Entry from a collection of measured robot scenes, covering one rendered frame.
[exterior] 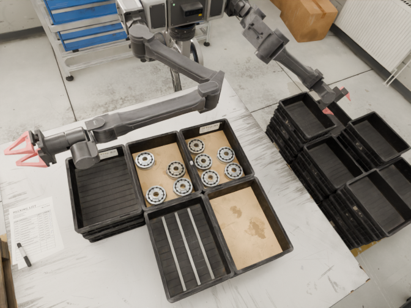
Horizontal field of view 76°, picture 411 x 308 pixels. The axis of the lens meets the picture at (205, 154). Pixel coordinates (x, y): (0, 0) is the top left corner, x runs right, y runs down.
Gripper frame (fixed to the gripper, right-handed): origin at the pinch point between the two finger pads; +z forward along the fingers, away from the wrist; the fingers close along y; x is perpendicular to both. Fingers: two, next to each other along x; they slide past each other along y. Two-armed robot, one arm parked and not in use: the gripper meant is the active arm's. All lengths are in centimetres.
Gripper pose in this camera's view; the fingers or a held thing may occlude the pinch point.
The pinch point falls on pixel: (13, 157)
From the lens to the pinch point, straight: 91.6
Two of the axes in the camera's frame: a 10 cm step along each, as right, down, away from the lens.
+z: -8.8, 3.5, -3.1
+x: -4.6, -7.9, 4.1
